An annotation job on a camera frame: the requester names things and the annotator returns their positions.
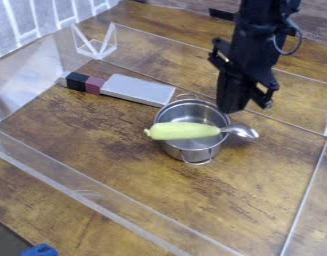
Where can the blue object at corner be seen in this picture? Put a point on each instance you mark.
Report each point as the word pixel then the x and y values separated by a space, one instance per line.
pixel 40 250

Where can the clear acrylic corner bracket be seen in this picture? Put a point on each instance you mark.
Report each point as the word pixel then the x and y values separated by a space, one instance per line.
pixel 94 48

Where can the clear acrylic enclosure wall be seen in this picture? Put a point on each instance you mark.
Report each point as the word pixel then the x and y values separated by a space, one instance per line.
pixel 87 184

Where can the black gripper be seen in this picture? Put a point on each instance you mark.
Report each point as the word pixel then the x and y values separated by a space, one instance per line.
pixel 246 78

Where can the stainless steel pot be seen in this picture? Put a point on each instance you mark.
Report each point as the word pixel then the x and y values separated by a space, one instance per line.
pixel 193 151

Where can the grey toy cleaver knife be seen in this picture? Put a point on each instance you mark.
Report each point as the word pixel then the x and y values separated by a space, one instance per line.
pixel 120 86

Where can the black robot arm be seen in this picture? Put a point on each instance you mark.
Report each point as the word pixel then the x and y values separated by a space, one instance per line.
pixel 265 35

